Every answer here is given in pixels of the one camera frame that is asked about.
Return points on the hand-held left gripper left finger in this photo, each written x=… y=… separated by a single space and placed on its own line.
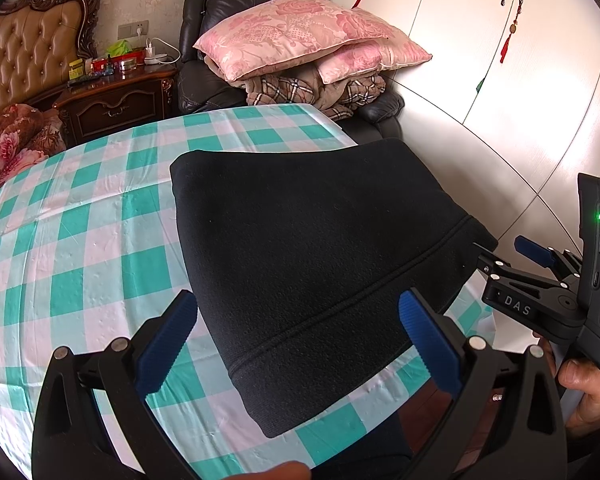
x=167 y=340

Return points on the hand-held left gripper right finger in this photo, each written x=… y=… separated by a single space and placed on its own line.
x=430 y=345

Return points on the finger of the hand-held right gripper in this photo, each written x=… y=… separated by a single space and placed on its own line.
x=532 y=252
x=495 y=265

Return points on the black pants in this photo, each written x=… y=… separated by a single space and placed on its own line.
x=305 y=260

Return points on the person's right hand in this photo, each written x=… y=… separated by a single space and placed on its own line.
x=587 y=400

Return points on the person's left hand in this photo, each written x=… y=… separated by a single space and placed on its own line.
x=275 y=472

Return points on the green white checked sheet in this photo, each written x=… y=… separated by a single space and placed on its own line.
x=80 y=260

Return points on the red tassel bead ornament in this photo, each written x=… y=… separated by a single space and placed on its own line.
x=506 y=47

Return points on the white wardrobe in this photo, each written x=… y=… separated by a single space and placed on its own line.
x=455 y=35

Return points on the small pink floral pillow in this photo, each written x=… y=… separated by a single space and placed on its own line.
x=375 y=57

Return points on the dark wooden nightstand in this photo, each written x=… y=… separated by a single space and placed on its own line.
x=115 y=105

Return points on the red floral quilt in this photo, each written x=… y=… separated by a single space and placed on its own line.
x=10 y=145

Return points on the brown plaid blanket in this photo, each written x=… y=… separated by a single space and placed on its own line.
x=280 y=90

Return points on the round metal tin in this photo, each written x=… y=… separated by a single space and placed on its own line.
x=127 y=65

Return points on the white charging dock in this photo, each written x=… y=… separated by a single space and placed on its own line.
x=155 y=59

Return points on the small red box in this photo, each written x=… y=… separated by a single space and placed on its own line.
x=99 y=65

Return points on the small yellow box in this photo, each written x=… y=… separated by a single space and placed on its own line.
x=76 y=69

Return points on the green tissue pack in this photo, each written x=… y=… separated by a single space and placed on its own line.
x=117 y=49

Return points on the dark leather armchair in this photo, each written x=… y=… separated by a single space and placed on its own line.
x=195 y=35

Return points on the large pink floral pillow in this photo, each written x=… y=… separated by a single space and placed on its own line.
x=280 y=30

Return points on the tan tufted leather headboard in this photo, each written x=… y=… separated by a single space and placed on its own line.
x=30 y=50

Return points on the wall socket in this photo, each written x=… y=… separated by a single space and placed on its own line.
x=130 y=28

